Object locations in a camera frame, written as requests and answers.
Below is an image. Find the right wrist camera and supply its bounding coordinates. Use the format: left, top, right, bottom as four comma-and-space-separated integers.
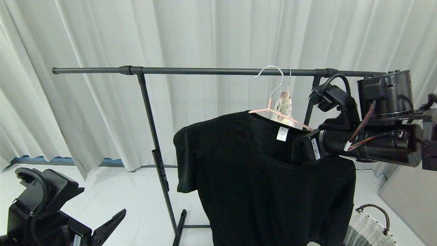
308, 84, 362, 131

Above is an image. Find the white laundry basket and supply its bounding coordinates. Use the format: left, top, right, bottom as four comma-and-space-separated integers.
343, 204, 398, 246

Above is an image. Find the white curtain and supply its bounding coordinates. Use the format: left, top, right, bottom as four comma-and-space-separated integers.
0, 0, 437, 181

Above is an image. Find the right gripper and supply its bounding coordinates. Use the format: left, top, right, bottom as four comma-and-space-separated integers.
292, 128, 329, 165

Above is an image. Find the black clothes rack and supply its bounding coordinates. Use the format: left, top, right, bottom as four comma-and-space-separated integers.
52, 66, 388, 246

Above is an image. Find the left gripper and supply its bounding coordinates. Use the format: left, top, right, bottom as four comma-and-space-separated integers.
56, 209, 127, 246

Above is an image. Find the black garment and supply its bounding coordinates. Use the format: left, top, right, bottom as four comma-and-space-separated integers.
173, 110, 357, 246

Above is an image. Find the cream printed garment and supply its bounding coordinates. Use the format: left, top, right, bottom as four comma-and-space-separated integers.
271, 91, 295, 128

